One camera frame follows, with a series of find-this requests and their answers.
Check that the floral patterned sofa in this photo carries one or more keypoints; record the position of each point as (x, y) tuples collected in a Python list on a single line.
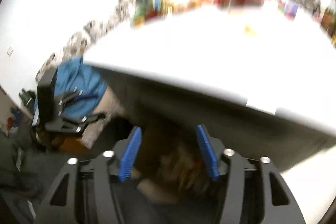
[(89, 35)]

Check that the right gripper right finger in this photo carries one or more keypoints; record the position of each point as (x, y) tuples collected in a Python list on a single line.
[(251, 191)]

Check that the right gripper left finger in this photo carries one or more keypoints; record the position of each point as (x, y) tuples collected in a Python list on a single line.
[(84, 191)]

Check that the blue cloth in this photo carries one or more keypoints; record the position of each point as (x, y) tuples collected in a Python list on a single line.
[(75, 75)]

